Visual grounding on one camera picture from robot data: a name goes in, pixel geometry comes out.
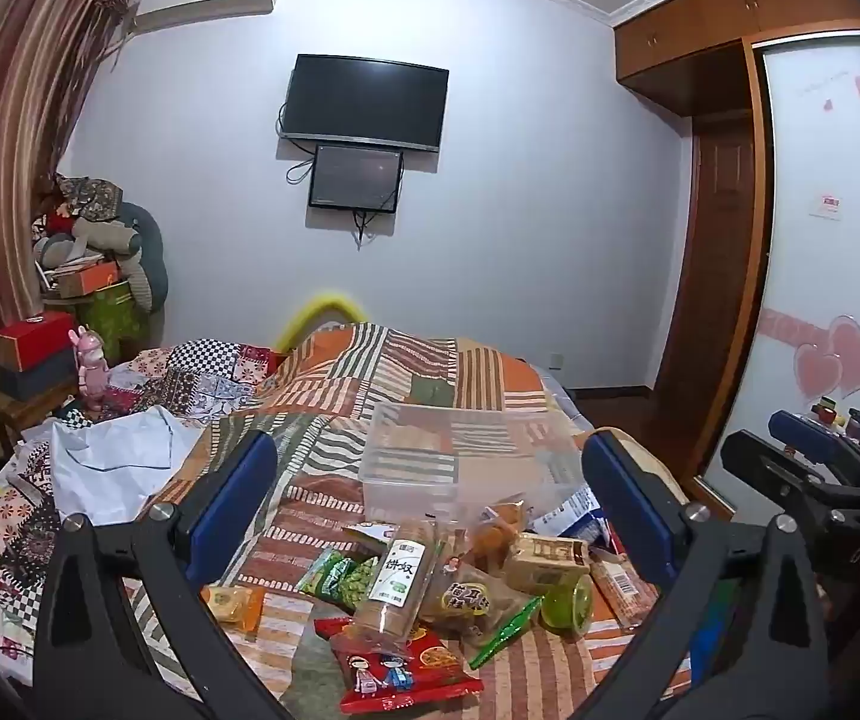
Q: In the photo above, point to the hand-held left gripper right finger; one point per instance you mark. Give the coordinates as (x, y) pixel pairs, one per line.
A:
(625, 499)

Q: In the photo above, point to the small black monitor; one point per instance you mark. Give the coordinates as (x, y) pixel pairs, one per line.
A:
(356, 178)

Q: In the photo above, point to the checkered patchwork quilt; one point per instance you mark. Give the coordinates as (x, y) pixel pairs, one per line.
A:
(197, 379)

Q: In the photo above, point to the green jelly cup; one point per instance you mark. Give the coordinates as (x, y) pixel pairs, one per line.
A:
(566, 606)

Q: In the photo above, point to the dark grey box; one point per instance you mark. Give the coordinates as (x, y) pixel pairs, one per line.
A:
(36, 382)

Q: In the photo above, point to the pink bear figure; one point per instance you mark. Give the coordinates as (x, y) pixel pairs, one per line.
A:
(91, 367)

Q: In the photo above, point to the white wardrobe door with hearts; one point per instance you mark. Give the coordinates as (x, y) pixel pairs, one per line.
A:
(827, 277)

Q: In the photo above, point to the tan cracker packet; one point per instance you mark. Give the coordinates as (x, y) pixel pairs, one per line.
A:
(396, 577)

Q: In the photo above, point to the clear plastic container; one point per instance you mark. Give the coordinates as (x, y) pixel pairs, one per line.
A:
(467, 457)

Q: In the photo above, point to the thin green packet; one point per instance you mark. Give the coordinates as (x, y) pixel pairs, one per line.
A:
(505, 634)

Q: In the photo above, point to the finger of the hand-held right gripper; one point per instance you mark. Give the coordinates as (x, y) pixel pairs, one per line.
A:
(805, 433)
(767, 476)

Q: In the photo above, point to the blue white packet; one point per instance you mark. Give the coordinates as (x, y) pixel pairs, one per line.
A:
(572, 514)

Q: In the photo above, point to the grey striped plush pillow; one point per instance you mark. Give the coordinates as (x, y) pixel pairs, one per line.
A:
(145, 255)

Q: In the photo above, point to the red white door sticker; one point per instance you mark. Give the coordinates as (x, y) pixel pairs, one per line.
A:
(827, 205)

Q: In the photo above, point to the green gift box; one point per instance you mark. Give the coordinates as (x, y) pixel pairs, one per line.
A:
(111, 319)

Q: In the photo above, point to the orange box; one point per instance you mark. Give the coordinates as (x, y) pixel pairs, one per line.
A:
(89, 279)

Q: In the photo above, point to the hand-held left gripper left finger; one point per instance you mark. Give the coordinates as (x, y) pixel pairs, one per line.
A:
(239, 487)

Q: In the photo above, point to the wooden wardrobe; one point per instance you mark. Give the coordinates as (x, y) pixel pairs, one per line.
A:
(692, 30)

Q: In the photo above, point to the small orange packet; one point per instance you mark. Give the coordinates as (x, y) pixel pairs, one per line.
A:
(233, 607)

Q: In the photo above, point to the brown biscuit packet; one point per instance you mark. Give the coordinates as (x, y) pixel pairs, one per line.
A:
(546, 561)

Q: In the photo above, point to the long reddish biscuit packet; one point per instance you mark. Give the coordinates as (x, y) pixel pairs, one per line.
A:
(625, 592)

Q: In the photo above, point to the striped brown curtain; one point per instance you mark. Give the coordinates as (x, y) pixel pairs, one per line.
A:
(3, 187)

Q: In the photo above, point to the green pea packet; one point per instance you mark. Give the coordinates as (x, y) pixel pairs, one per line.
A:
(340, 581)

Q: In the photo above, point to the yellow hoop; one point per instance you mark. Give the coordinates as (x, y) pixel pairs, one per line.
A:
(317, 307)

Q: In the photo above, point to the white wall socket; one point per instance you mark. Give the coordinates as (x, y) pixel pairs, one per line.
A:
(558, 360)

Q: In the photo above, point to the red snack packet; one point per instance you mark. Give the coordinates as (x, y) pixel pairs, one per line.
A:
(392, 671)

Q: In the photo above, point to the red box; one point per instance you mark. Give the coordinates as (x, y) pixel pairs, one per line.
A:
(33, 337)

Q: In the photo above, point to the yellow round label packet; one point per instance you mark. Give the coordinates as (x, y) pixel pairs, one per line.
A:
(464, 600)

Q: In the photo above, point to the brown pastry packet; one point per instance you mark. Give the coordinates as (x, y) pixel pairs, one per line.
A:
(501, 529)

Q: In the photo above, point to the black wall television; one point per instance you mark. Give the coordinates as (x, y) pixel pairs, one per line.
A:
(364, 101)

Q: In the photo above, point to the patterned cloth pile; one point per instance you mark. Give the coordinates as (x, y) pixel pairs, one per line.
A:
(89, 195)

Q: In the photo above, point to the brown wooden door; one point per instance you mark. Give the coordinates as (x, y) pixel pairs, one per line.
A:
(715, 255)

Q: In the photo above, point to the white cloth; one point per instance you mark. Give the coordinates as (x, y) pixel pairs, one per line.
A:
(123, 457)

